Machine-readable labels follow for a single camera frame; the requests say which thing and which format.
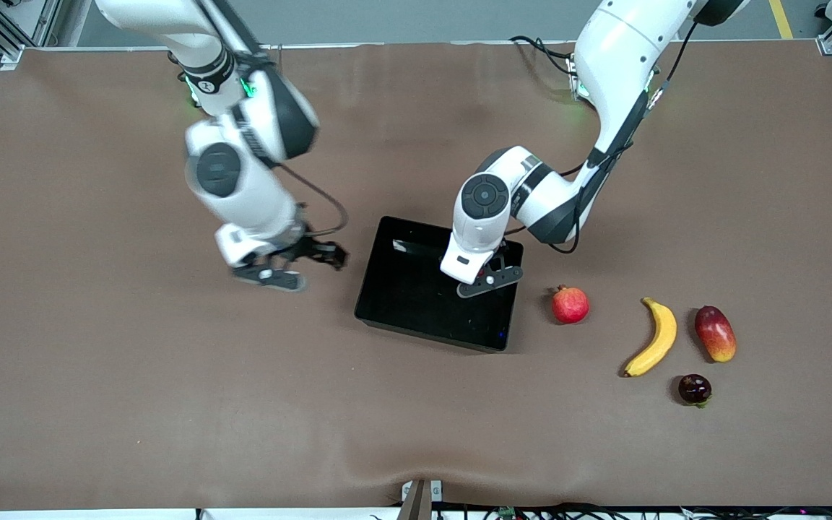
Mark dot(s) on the red pomegranate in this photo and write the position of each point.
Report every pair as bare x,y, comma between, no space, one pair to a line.
570,306

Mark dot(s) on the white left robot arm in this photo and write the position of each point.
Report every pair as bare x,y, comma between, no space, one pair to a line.
618,58

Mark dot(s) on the yellow banana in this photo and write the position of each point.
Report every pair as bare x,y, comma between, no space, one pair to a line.
658,343

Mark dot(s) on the grey bracket with white labels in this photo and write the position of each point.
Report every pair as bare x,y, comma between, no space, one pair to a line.
414,502

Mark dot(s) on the brown table mat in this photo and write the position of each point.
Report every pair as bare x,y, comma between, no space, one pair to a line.
387,144

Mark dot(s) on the red orange mango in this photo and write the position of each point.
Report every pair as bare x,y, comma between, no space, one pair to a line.
716,334

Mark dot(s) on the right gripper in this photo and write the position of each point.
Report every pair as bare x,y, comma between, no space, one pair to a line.
313,248

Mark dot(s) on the black rectangular box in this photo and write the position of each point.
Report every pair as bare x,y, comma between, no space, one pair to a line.
416,303

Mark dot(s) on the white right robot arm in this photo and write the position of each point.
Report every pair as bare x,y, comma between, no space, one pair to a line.
243,180

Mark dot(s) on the dark purple mangosteen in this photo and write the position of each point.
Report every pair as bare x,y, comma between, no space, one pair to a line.
694,388

